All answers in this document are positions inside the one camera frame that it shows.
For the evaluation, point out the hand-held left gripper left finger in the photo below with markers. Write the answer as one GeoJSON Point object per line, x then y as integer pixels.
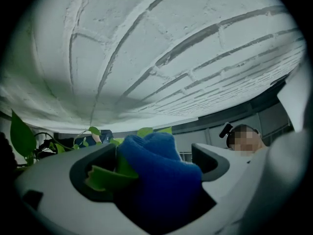
{"type": "Point", "coordinates": [53, 180]}

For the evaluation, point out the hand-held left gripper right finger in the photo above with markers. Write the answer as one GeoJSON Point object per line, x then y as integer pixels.
{"type": "Point", "coordinates": [232, 180]}

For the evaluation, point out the green leafy plant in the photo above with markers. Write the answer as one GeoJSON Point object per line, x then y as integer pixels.
{"type": "Point", "coordinates": [23, 138]}

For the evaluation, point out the blue cloth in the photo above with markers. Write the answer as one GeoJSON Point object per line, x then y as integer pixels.
{"type": "Point", "coordinates": [161, 170]}

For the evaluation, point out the person's head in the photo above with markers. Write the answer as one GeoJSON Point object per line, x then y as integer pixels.
{"type": "Point", "coordinates": [244, 141]}

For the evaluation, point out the black head camera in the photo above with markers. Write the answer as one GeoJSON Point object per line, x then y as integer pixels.
{"type": "Point", "coordinates": [225, 131]}

